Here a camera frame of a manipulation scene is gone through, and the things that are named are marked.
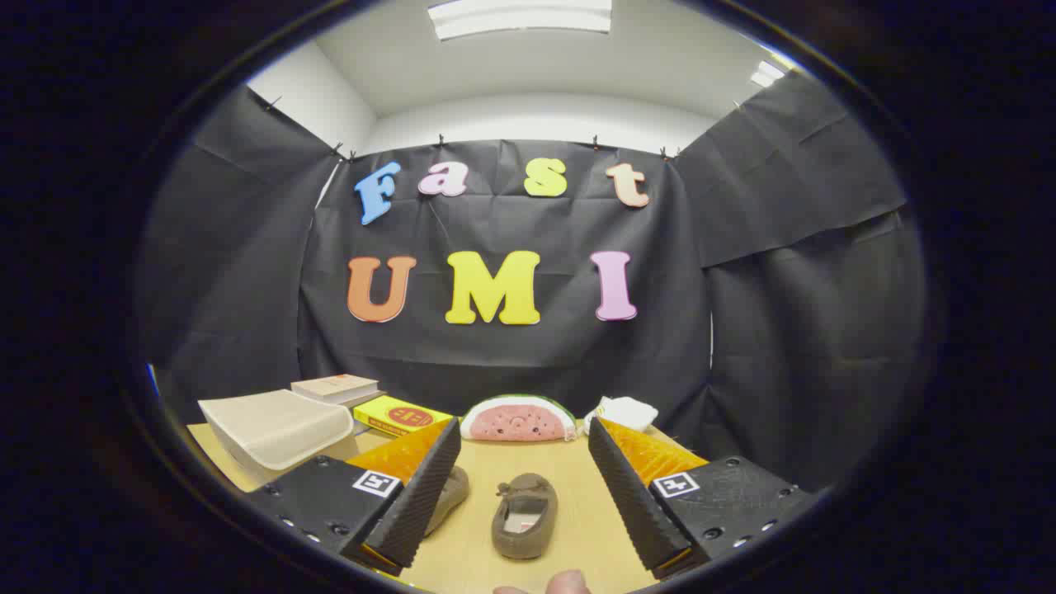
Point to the beige book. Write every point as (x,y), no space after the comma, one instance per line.
(334,385)

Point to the small ceiling light panel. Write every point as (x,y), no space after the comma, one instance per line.
(766,74)

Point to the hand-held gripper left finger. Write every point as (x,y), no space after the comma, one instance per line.
(417,495)

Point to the watermelon slice plush toy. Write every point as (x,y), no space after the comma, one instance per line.
(518,421)

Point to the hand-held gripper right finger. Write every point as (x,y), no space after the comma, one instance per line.
(631,495)

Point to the grey-brown shoe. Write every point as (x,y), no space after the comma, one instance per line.
(528,495)
(452,491)

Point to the large ceiling light panel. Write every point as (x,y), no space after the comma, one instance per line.
(520,18)

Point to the white plush toy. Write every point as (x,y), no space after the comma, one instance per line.
(627,412)

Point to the beige fabric storage box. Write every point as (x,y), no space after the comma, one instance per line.
(272,429)

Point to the grey book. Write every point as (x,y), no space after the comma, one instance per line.
(369,399)

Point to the yellow book with red circle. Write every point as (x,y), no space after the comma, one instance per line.
(396,415)

